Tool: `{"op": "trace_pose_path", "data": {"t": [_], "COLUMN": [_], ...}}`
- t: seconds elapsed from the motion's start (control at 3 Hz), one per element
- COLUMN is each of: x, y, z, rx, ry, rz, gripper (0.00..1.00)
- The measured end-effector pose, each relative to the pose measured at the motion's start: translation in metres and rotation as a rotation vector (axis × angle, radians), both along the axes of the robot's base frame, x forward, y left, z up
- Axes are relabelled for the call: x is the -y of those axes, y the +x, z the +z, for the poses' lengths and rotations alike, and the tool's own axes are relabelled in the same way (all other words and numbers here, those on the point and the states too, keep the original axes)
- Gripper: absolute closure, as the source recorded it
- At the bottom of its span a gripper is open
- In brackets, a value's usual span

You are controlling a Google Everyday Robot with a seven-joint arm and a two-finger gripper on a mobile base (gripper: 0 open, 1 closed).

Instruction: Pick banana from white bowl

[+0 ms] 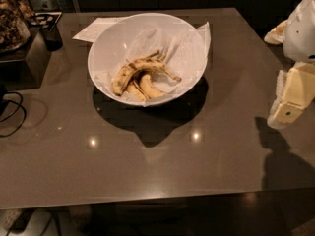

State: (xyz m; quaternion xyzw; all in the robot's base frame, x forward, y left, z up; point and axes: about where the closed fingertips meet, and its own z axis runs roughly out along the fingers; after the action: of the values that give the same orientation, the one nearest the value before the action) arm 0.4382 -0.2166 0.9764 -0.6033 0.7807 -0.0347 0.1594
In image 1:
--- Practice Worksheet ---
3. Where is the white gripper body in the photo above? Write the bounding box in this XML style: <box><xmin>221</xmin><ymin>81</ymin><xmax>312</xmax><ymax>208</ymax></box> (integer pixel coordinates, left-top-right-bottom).
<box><xmin>283</xmin><ymin>0</ymin><xmax>315</xmax><ymax>63</ymax></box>

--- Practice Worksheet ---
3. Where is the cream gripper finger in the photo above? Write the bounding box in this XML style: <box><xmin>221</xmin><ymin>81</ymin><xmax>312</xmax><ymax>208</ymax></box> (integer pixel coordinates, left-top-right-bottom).
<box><xmin>267</xmin><ymin>62</ymin><xmax>315</xmax><ymax>129</ymax></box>
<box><xmin>264</xmin><ymin>21</ymin><xmax>287</xmax><ymax>45</ymax></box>

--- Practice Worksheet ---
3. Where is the large spotted banana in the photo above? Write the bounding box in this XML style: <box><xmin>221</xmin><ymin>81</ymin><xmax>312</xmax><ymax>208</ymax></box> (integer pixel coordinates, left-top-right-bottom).
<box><xmin>112</xmin><ymin>57</ymin><xmax>181</xmax><ymax>96</ymax></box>

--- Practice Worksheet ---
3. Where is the small banana in bowl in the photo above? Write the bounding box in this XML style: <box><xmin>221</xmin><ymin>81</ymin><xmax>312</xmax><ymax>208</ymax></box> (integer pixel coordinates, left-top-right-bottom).
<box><xmin>139</xmin><ymin>74</ymin><xmax>164</xmax><ymax>98</ymax></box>

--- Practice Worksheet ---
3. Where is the white bowl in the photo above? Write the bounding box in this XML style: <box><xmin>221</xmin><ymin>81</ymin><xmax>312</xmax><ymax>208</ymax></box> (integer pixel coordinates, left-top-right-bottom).
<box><xmin>87</xmin><ymin>12</ymin><xmax>209</xmax><ymax>107</ymax></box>

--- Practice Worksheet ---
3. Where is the white paper liner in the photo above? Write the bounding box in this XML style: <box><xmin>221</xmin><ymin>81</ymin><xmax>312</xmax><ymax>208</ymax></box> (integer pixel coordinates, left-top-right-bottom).
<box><xmin>94</xmin><ymin>21</ymin><xmax>212</xmax><ymax>108</ymax></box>

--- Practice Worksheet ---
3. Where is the white paper sheet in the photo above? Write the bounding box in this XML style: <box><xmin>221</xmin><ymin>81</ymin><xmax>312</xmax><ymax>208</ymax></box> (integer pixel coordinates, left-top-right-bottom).
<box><xmin>73</xmin><ymin>17</ymin><xmax>124</xmax><ymax>43</ymax></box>

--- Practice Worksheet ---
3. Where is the black patterned cup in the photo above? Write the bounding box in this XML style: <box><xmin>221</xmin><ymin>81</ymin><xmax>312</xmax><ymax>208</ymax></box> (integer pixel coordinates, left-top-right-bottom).
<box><xmin>31</xmin><ymin>13</ymin><xmax>63</xmax><ymax>51</ymax></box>

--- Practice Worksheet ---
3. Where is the dark box stand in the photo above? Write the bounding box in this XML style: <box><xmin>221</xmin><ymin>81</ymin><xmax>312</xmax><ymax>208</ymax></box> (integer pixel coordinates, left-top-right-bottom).
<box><xmin>0</xmin><ymin>28</ymin><xmax>51</xmax><ymax>90</ymax></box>

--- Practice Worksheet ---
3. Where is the dried flower arrangement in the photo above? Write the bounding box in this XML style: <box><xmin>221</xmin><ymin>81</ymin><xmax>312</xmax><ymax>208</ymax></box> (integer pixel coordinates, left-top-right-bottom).
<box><xmin>0</xmin><ymin>0</ymin><xmax>33</xmax><ymax>54</ymax></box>

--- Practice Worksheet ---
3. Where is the white power strip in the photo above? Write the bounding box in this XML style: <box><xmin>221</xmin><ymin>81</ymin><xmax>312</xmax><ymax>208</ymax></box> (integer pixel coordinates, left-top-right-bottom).
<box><xmin>2</xmin><ymin>208</ymin><xmax>33</xmax><ymax>231</ymax></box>

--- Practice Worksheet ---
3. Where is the black cable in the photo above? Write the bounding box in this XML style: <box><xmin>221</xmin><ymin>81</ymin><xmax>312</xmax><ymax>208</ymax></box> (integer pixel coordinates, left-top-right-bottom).
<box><xmin>0</xmin><ymin>90</ymin><xmax>28</xmax><ymax>139</ymax></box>

